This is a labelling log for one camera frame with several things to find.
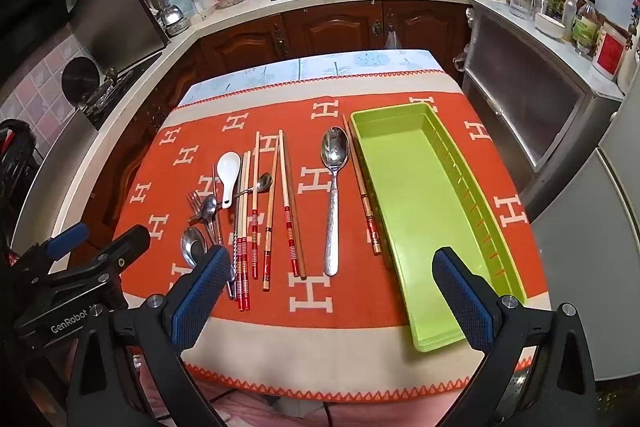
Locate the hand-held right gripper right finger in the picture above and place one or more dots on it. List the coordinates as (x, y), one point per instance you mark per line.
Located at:
(460, 302)

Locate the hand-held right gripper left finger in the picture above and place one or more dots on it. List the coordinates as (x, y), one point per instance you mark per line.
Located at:
(200, 297)

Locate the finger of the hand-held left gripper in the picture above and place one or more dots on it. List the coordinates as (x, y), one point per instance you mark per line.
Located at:
(125, 247)
(70, 239)

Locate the short steel soup spoon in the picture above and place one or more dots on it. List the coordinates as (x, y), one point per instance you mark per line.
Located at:
(192, 244)

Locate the twisted metal chopstick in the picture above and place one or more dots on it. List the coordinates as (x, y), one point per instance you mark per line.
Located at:
(235, 227)
(216, 197)

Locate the steel fork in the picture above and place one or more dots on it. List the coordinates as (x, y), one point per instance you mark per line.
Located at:
(197, 213)

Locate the green plastic utensil tray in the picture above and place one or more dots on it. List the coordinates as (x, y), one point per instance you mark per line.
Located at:
(425, 207)

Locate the white ceramic spoon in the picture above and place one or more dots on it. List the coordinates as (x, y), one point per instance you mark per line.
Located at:
(227, 169)

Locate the wooden chopstick with decorated end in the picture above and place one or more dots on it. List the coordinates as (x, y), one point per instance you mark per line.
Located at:
(270, 217)
(361, 187)

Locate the orange printed tablecloth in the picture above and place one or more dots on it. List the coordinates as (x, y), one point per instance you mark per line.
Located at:
(350, 307)

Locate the person's pink clothing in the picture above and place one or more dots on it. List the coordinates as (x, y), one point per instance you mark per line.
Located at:
(250, 412)

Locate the grey refrigerator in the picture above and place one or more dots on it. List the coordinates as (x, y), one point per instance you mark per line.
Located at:
(590, 257)

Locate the black frying pan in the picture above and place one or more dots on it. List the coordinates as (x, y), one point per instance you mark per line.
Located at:
(80, 79)

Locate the large patterned metal spoon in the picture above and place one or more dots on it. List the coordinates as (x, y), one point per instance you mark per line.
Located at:
(334, 152)

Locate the steel cabinet with mesh door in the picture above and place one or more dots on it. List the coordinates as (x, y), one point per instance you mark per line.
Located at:
(525, 97)

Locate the steel stove shield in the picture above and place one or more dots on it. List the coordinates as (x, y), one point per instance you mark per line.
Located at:
(115, 17)

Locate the steel teapot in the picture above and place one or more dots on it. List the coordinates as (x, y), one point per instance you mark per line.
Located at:
(172, 19)

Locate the pale blue patterned tablecloth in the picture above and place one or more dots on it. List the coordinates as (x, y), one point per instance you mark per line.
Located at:
(310, 67)

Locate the small hanging plastic bag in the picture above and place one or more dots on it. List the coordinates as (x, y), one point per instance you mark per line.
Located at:
(392, 41)

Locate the white bowl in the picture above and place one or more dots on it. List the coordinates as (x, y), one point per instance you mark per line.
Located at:
(549, 26)

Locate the red label jar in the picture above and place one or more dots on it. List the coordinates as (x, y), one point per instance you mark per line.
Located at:
(611, 52)

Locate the brown wooden kitchen cabinets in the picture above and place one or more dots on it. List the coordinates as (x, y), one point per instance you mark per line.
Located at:
(325, 32)

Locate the green label bottle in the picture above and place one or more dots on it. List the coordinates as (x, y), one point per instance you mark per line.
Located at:
(586, 29)

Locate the white plastic bottle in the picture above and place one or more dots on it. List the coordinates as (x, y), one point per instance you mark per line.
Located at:
(570, 17)

